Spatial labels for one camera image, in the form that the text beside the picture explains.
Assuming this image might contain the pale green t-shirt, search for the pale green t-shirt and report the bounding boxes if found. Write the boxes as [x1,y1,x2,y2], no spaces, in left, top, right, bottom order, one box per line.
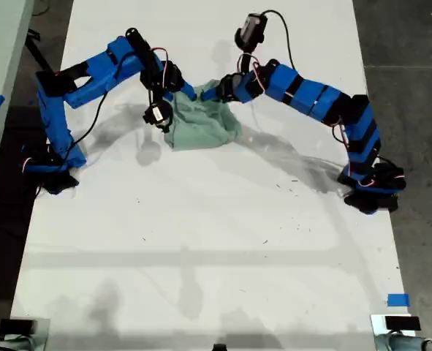
[163,79,243,152]

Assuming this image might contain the black slanted bar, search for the black slanted bar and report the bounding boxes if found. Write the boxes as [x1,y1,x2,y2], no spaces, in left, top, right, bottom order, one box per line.
[24,31,60,87]

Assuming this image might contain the pale side table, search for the pale side table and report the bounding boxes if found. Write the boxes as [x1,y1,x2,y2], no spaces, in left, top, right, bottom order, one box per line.
[0,0,34,216]

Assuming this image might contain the short blue tape strip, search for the short blue tape strip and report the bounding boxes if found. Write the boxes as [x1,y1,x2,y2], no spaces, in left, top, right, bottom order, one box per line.
[387,292,411,308]

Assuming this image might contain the small black box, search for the small black box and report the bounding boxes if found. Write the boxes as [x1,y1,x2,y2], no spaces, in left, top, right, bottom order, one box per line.
[0,318,38,336]
[384,316,422,333]

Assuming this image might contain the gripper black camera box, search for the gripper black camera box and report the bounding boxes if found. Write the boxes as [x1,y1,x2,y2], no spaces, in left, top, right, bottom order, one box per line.
[234,12,268,53]
[141,101,175,133]

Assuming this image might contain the camera black cable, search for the camera black cable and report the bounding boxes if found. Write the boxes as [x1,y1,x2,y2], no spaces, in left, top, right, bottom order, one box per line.
[60,50,136,164]
[259,9,298,71]

